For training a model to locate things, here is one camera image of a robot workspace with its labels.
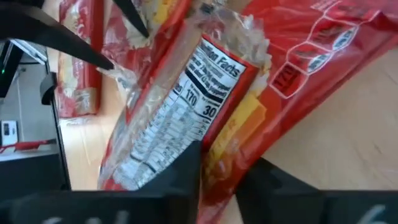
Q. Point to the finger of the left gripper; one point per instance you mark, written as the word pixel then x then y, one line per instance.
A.
pixel 46 34
pixel 130 14

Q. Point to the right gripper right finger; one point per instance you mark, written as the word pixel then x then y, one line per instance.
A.
pixel 311 208

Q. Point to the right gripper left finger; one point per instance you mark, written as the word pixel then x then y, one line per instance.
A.
pixel 124 208

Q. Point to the black aluminium table frame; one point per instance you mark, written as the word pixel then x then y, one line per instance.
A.
pixel 63 149

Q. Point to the black electronic box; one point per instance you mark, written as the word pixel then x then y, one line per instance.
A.
pixel 11 77

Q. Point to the small white box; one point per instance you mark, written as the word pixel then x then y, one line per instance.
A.
pixel 11 133

